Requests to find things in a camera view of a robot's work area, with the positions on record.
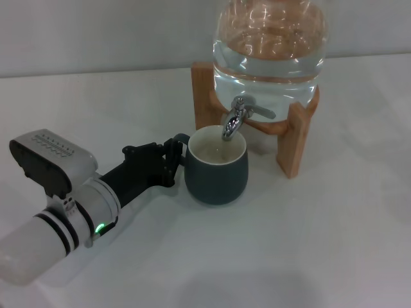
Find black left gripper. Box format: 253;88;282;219
100;137;182;208

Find dark cup with white interior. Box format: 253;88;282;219
173;125;250;206

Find chrome faucet with lever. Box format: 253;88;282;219
222;96;277;142

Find wooden jar stand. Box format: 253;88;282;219
191;61;321;179

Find clear glass water jar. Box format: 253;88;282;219
211;0;329;124

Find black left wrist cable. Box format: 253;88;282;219
85;221;116;248

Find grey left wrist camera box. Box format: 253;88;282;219
8;129;97;199

